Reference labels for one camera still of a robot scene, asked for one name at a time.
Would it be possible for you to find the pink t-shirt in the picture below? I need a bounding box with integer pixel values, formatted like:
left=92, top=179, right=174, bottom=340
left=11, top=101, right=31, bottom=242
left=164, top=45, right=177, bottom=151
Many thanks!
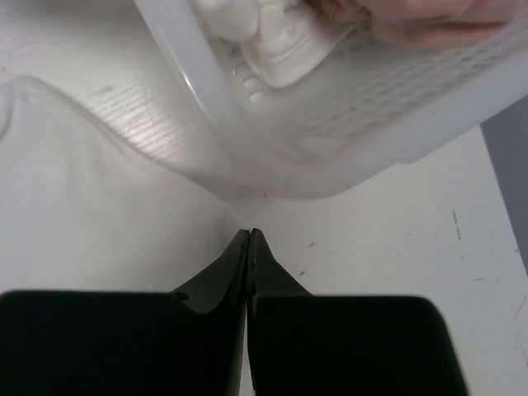
left=308, top=0, right=526, bottom=48

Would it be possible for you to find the white plastic basket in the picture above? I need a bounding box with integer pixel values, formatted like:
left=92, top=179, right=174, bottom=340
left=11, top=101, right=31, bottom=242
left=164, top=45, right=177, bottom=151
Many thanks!
left=136, top=1, right=527, bottom=198

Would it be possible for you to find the white cartoon print t-shirt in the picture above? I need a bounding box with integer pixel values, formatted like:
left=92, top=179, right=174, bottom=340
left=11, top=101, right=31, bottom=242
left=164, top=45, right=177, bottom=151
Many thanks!
left=191, top=0, right=352, bottom=88

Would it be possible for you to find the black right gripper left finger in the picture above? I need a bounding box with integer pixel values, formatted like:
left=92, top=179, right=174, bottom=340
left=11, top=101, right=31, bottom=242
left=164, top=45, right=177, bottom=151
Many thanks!
left=1, top=230, right=250, bottom=395

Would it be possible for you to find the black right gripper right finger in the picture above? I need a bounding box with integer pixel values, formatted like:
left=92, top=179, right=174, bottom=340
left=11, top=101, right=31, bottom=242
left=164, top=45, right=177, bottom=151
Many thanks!
left=247, top=229, right=468, bottom=395

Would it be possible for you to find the white t-shirt black graphic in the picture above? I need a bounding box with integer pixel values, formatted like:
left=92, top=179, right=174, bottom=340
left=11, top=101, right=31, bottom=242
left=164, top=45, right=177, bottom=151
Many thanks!
left=1, top=76, right=245, bottom=291

